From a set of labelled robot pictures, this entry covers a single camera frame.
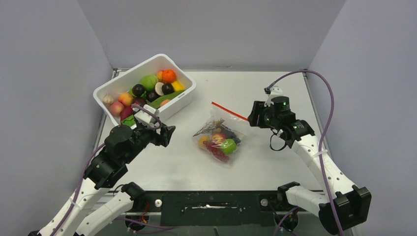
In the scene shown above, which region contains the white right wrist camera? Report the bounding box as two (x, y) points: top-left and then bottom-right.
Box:
(264, 85), (284, 107)

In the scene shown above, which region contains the orange tangerine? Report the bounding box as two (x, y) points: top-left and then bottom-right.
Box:
(161, 69), (177, 83)

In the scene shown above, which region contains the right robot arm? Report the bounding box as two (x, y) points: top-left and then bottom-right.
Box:
(247, 96), (372, 235)

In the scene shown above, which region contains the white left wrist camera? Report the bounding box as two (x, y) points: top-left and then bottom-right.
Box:
(132, 104), (162, 130)

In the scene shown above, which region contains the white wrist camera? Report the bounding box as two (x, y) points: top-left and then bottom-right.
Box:
(264, 85), (284, 107)
(132, 104), (162, 130)

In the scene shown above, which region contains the white plastic food bin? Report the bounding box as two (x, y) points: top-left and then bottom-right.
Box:
(93, 54), (196, 126)

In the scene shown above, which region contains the yellow orange fruit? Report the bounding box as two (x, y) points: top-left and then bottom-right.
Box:
(198, 136), (210, 149)

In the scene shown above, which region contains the dark purple mangosteen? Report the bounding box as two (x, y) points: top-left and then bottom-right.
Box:
(131, 84), (146, 97)

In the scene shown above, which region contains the white garlic bulb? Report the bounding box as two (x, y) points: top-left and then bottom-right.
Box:
(102, 93), (114, 105)

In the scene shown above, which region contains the purple sweet potato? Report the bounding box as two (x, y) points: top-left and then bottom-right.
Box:
(120, 107), (133, 121)

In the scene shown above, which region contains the orange peach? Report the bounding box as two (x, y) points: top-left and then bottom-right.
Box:
(118, 93), (134, 107)

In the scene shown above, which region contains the tan longan fruit bunch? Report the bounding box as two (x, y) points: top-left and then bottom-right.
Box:
(193, 118), (225, 137)

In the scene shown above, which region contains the clear zip top bag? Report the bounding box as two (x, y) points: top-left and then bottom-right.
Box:
(192, 102), (249, 167)

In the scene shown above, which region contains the pink apple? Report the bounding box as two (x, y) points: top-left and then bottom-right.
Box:
(109, 101), (125, 117)

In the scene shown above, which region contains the green cabbage ball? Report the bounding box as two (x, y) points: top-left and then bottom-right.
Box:
(140, 74), (159, 91)

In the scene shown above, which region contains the green cucumber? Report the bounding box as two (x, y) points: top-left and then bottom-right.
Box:
(148, 90), (185, 109)

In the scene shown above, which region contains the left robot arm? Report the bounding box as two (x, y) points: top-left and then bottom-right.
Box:
(29, 124), (176, 236)

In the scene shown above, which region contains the lime green fruit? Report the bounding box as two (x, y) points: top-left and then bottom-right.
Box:
(219, 139), (238, 155)

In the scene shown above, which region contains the peach fruit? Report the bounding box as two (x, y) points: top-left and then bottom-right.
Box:
(160, 99), (171, 107)

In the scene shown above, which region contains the yellow lemon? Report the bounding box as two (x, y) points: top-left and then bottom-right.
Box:
(171, 80), (186, 91)

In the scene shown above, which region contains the dark grape bunch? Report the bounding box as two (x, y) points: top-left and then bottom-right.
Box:
(223, 130), (241, 144)

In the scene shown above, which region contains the white mushroom slice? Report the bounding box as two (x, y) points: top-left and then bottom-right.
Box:
(154, 82), (164, 96)

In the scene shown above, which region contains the dark purple plum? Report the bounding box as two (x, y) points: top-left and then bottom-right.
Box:
(161, 83), (175, 95)

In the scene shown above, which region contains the red grape bunch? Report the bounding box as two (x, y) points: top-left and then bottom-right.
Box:
(203, 141), (230, 163)

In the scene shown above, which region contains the black mounting plate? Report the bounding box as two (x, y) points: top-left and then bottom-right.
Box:
(145, 190), (293, 227)

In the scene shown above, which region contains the green lettuce leaf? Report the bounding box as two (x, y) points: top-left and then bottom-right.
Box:
(121, 115), (136, 128)

